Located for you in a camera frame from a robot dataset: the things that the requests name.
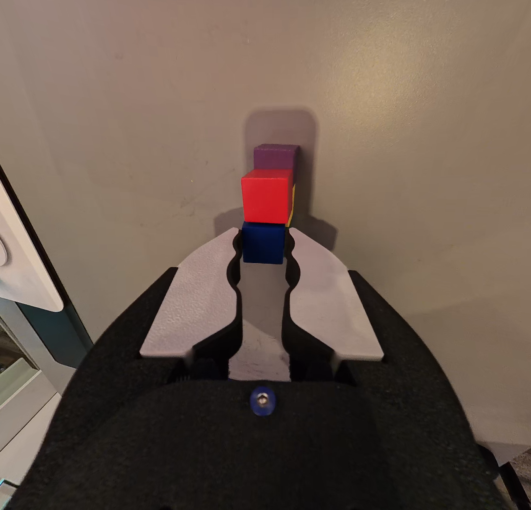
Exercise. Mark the yellow cube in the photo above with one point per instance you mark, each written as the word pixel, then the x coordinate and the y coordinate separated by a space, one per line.
pixel 291 205

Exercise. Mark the blue cube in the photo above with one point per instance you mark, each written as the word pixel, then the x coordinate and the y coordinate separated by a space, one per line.
pixel 263 244

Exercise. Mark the black rectangular table panel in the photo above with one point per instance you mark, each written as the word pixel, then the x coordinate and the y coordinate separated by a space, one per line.
pixel 54 331

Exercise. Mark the purple cube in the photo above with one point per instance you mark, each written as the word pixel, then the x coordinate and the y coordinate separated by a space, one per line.
pixel 276 157

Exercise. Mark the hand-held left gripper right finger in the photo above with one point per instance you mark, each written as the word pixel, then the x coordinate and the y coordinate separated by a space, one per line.
pixel 332 306

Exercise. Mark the red cube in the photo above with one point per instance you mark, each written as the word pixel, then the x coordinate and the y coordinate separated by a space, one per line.
pixel 265 196

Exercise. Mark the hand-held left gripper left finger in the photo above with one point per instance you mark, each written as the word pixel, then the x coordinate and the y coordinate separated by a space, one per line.
pixel 191 306

